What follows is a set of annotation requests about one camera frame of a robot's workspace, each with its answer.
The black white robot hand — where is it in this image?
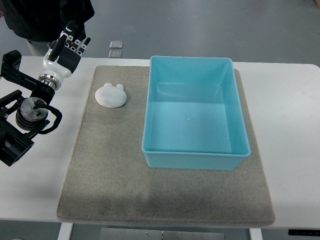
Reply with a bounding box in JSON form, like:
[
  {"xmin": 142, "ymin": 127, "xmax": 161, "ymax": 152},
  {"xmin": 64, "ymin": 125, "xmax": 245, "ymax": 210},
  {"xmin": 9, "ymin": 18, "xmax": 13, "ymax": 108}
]
[{"xmin": 38, "ymin": 20, "xmax": 91, "ymax": 87}]

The black braided cable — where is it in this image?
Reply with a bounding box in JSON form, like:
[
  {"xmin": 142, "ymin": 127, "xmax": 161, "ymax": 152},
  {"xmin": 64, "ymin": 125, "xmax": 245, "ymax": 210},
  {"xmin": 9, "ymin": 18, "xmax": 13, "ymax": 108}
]
[{"xmin": 33, "ymin": 99, "xmax": 63, "ymax": 135}]

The grey felt mat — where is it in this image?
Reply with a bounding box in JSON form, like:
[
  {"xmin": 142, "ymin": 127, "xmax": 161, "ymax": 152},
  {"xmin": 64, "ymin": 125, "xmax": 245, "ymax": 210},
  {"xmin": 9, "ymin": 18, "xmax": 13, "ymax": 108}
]
[{"xmin": 56, "ymin": 66, "xmax": 276, "ymax": 228}]

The lower silver floor plate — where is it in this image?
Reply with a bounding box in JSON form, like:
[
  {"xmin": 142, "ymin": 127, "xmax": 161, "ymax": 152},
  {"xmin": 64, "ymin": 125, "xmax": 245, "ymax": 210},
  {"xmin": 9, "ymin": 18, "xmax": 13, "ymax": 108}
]
[{"xmin": 108, "ymin": 50, "xmax": 122, "ymax": 59}]

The white bunny toy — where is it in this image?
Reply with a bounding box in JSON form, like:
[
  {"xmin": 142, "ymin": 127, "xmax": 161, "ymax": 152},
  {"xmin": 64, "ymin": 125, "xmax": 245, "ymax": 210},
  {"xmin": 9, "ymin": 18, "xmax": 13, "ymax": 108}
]
[{"xmin": 94, "ymin": 82, "xmax": 127, "ymax": 109}]

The person in dark clothing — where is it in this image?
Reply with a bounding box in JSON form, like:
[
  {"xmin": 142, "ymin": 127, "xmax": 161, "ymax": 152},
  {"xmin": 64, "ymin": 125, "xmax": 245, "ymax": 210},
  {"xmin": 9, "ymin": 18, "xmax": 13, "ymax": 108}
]
[{"xmin": 0, "ymin": 0, "xmax": 95, "ymax": 57}]

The light blue plastic box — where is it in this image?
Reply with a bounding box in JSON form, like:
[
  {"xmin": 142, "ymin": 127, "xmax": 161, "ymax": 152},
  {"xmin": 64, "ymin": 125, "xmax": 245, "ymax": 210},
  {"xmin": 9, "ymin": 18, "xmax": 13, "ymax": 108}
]
[{"xmin": 141, "ymin": 56, "xmax": 251, "ymax": 171}]

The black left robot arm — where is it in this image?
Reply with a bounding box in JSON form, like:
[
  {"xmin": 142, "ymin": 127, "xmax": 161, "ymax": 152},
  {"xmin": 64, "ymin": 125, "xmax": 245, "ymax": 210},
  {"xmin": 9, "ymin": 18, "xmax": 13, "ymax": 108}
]
[{"xmin": 0, "ymin": 20, "xmax": 91, "ymax": 166}]

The silver floor plate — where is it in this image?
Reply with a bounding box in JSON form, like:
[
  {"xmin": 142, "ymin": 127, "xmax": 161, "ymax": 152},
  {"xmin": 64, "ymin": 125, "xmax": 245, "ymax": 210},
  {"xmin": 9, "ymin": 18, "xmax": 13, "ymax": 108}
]
[
  {"xmin": 109, "ymin": 40, "xmax": 123, "ymax": 49},
  {"xmin": 108, "ymin": 50, "xmax": 122, "ymax": 59}
]

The black table control panel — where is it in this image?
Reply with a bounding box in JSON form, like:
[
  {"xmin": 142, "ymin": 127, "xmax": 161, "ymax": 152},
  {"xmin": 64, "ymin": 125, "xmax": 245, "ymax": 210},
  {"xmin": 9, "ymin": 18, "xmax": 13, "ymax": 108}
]
[{"xmin": 288, "ymin": 229, "xmax": 320, "ymax": 237}]

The upper silver floor plate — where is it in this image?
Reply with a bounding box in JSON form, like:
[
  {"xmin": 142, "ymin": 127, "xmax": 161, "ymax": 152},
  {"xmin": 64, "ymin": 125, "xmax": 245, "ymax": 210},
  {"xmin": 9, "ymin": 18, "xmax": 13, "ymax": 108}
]
[{"xmin": 109, "ymin": 40, "xmax": 123, "ymax": 49}]

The metal table base plate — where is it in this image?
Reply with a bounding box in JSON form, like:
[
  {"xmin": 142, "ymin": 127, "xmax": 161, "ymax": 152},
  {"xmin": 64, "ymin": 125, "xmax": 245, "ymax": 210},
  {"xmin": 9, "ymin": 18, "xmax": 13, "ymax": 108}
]
[{"xmin": 99, "ymin": 227, "xmax": 225, "ymax": 240}]

